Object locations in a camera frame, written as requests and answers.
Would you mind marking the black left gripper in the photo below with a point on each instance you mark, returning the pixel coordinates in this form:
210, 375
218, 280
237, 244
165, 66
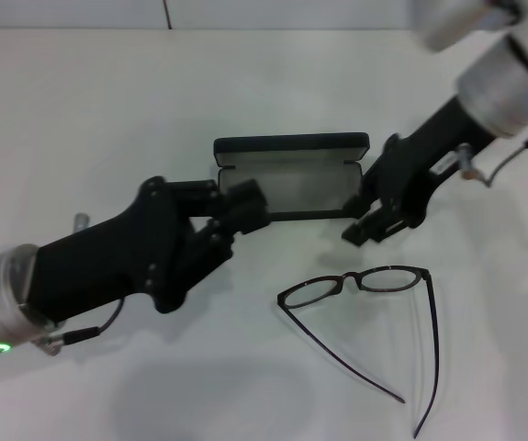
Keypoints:
116, 257

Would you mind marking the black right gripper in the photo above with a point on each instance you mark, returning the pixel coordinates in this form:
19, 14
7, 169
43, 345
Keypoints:
415, 165

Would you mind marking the black glasses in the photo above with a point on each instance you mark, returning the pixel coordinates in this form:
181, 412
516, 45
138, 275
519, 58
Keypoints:
351, 275

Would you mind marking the black glasses case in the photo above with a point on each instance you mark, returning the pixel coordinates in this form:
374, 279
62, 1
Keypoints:
300, 193

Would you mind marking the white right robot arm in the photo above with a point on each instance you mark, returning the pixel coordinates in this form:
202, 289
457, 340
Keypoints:
497, 69

